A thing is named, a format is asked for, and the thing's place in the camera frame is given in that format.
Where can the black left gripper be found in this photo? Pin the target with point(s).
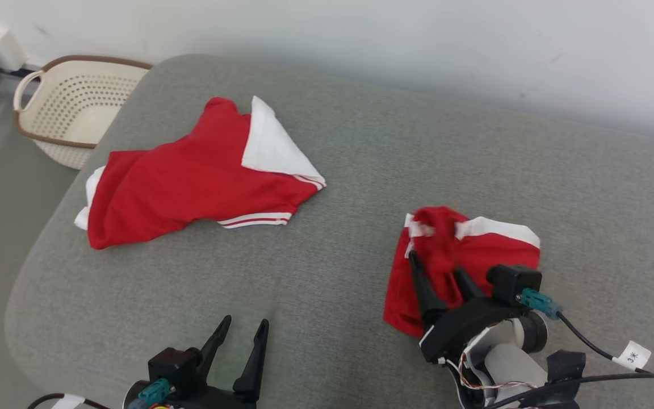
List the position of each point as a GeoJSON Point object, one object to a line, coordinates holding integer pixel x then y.
{"type": "Point", "coordinates": [213, 400]}

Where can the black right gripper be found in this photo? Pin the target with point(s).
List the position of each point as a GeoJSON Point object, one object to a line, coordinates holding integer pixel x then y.
{"type": "Point", "coordinates": [457, 329]}

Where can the red shorts with white band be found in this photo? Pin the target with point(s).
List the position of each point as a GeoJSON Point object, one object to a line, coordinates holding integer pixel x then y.
{"type": "Point", "coordinates": [480, 250]}

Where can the red shirt with white sleeves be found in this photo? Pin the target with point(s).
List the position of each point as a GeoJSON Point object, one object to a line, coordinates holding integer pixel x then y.
{"type": "Point", "coordinates": [179, 182]}

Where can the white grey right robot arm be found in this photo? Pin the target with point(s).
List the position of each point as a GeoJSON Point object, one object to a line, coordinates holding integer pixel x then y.
{"type": "Point", "coordinates": [508, 363]}

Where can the grey fabric sofa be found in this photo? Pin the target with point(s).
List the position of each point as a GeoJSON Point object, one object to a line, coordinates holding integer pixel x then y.
{"type": "Point", "coordinates": [332, 272]}

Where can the cream perforated laundry basket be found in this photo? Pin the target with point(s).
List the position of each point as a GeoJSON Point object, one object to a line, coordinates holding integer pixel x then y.
{"type": "Point", "coordinates": [71, 108]}

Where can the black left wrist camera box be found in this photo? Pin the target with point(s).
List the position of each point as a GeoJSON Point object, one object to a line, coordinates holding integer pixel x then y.
{"type": "Point", "coordinates": [175, 366]}

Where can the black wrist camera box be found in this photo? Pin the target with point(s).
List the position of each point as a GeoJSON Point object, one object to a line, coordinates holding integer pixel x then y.
{"type": "Point", "coordinates": [175, 366]}
{"type": "Point", "coordinates": [511, 283]}

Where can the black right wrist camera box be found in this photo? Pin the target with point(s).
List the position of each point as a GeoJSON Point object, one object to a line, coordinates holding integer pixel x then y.
{"type": "Point", "coordinates": [511, 283]}

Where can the teal left camera connector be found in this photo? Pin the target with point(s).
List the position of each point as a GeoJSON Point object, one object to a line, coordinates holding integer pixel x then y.
{"type": "Point", "coordinates": [155, 392]}

